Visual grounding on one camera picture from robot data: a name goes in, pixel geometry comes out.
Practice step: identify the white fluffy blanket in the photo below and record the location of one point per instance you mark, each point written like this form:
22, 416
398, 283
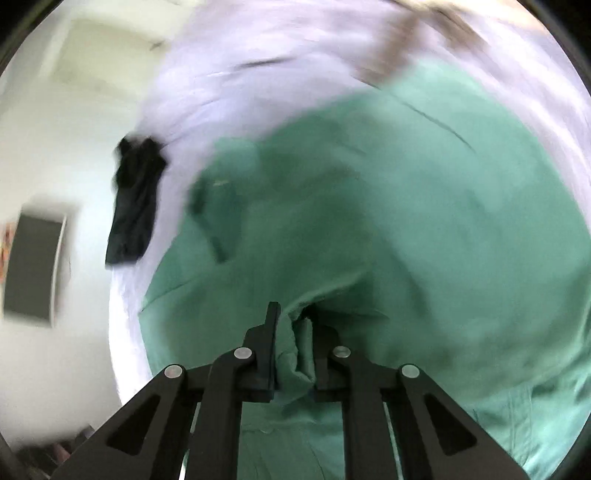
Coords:
277, 41

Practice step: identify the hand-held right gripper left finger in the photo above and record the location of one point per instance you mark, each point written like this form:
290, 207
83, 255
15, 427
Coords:
265, 362

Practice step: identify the dark grey rectangular panel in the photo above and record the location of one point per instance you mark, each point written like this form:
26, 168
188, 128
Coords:
34, 267

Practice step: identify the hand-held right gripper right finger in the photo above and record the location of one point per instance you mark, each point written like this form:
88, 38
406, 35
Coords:
325, 364

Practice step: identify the green shirt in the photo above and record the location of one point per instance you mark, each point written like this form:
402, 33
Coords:
392, 207

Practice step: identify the brown cloth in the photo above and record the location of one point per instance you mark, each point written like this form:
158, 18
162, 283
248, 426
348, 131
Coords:
397, 50

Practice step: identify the black cloth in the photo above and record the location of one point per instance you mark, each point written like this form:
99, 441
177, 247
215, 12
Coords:
134, 207

